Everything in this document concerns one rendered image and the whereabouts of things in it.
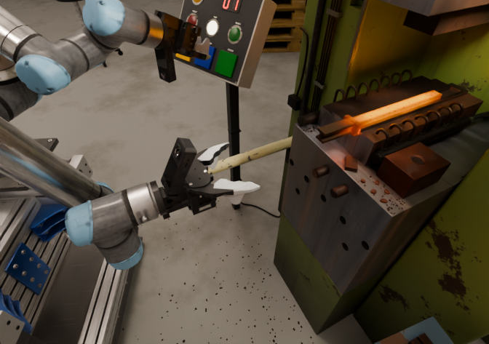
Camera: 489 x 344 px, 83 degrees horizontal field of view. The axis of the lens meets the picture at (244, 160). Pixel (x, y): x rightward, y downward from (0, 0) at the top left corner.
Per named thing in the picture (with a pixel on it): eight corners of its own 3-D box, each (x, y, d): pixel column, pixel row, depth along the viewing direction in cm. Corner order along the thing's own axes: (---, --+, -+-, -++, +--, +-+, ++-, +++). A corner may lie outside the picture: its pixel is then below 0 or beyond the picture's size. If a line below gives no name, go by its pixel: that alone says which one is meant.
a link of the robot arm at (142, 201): (124, 180, 54) (131, 212, 49) (147, 173, 55) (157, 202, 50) (134, 204, 59) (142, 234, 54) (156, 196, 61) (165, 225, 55)
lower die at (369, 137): (364, 166, 71) (375, 140, 65) (316, 124, 84) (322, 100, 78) (468, 122, 85) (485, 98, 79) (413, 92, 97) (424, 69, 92)
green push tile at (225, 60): (230, 78, 92) (237, 55, 90) (213, 71, 95) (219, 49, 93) (233, 78, 94) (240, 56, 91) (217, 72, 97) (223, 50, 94)
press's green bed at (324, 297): (316, 335, 123) (341, 295, 91) (272, 262, 148) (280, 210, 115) (405, 279, 141) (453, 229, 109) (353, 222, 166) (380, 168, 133)
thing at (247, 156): (205, 180, 111) (204, 172, 107) (201, 172, 114) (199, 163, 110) (297, 148, 125) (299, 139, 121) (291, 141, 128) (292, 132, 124)
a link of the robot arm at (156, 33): (146, 48, 63) (125, 40, 67) (161, 52, 67) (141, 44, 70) (153, 13, 61) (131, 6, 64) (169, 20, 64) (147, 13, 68)
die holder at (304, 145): (342, 295, 91) (392, 217, 60) (280, 210, 115) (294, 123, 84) (453, 229, 109) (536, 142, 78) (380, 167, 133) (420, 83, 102)
